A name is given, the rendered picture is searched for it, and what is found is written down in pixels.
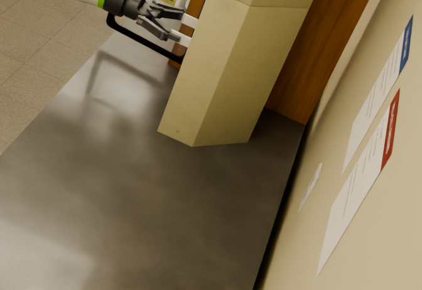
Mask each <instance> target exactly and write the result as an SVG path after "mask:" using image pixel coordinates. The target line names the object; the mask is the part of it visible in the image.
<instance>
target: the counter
mask: <svg viewBox="0 0 422 290"><path fill-rule="evenodd" d="M168 60H169V58H167V57H165V56H163V55H161V54H159V53H158V52H156V51H154V50H152V49H150V48H148V47H147V46H144V45H142V44H140V43H138V42H137V41H135V40H133V39H131V38H129V37H127V36H126V35H124V34H122V33H120V32H118V31H116V30H115V32H113V34H111V35H110V37H109V38H108V39H107V40H106V41H105V42H104V43H103V45H102V46H101V47H100V48H99V49H98V50H97V51H96V52H95V53H94V54H93V55H92V56H91V57H90V58H89V60H88V61H87V62H86V63H85V64H84V65H83V66H82V67H81V69H80V70H79V71H78V72H77V73H76V74H75V75H74V76H73V77H72V78H71V79H70V80H69V81H68V82H67V84H66V85H65V86H64V87H63V88H62V89H61V90H60V91H59V93H57V94H56V96H54V98H52V100H51V101H50V102H49V103H48V104H47V105H46V106H45V108H44V109H43V110H42V111H41V112H40V113H39V114H38V115H37V116H36V117H35V118H34V119H33V120H32V121H31V123H30V124H29V125H28V126H27V127H26V128H25V129H24V131H23V132H22V133H21V134H20V135H19V136H18V137H17V138H16V139H15V140H14V141H13V142H12V143H11V144H10V145H9V147H8V148H7V149H6V150H5V151H4V152H3V153H2V155H0V290H252V289H253V287H254V283H255V281H256V277H257V273H258V271H259V268H260V265H261V262H262V258H263V255H264V252H265V250H266V246H267V244H268V240H269V236H270V234H271V231H272V228H273V225H274V221H275V218H276V215H277V212H278V209H279V206H280V203H281V199H282V197H283V193H284V190H285V188H286V184H287V182H288V178H289V174H290V172H291V169H292V166H293V163H294V160H295V156H296V153H297V150H298V147H299V145H300V141H301V137H302V135H303V131H304V129H305V126H306V125H304V124H302V123H300V122H297V121H295V120H293V119H290V118H289V117H286V116H284V115H282V114H279V113H277V112H275V111H273V110H271V109H268V108H266V107H264V108H263V110H262V112H261V115H260V116H259V118H258V120H257V123H256V125H255V127H254V130H253V132H252V134H251V136H250V138H249V140H248V142H242V143H233V144H219V145H211V146H197V147H191V146H189V145H187V144H184V143H182V142H180V141H177V140H176V139H173V138H171V137H169V136H166V135H164V134H162V133H160V132H158V131H157V130H158V127H159V124H160V122H161V119H162V116H163V113H164V111H165V108H166V105H167V103H168V100H169V98H170V95H171V91H172V90H173V86H174V84H175V81H176V78H177V76H178V73H179V71H180V69H179V68H176V67H174V66H173V65H170V64H168Z"/></svg>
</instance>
